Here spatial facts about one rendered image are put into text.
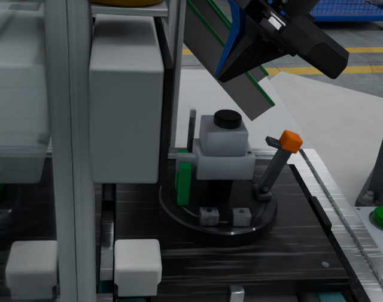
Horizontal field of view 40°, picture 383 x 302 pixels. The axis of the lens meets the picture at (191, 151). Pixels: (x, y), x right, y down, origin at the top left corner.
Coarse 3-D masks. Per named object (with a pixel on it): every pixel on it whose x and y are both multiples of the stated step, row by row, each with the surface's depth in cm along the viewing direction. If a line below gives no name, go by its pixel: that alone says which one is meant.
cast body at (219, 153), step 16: (224, 112) 56; (208, 128) 55; (224, 128) 55; (240, 128) 56; (208, 144) 55; (224, 144) 55; (240, 144) 56; (192, 160) 58; (208, 160) 56; (224, 160) 56; (240, 160) 57; (208, 176) 57; (224, 176) 57; (240, 176) 58
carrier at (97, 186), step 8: (96, 184) 65; (96, 192) 63; (96, 200) 62; (96, 208) 60; (96, 216) 59; (96, 224) 58; (96, 232) 57; (96, 240) 55; (96, 248) 54; (96, 256) 53; (96, 264) 52; (96, 272) 51; (96, 280) 50; (96, 288) 50
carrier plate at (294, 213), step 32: (256, 160) 73; (128, 192) 64; (288, 192) 67; (128, 224) 58; (160, 224) 59; (288, 224) 61; (320, 224) 61; (192, 256) 54; (224, 256) 55; (256, 256) 55; (288, 256) 56; (320, 256) 56; (160, 288) 51; (192, 288) 52; (224, 288) 52; (256, 288) 53; (288, 288) 53; (320, 288) 54
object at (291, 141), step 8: (288, 136) 57; (296, 136) 58; (272, 144) 58; (280, 144) 58; (288, 144) 58; (296, 144) 58; (280, 152) 59; (288, 152) 59; (296, 152) 58; (272, 160) 60; (280, 160) 59; (272, 168) 59; (280, 168) 60; (264, 176) 61; (272, 176) 60; (264, 184) 60; (272, 184) 60
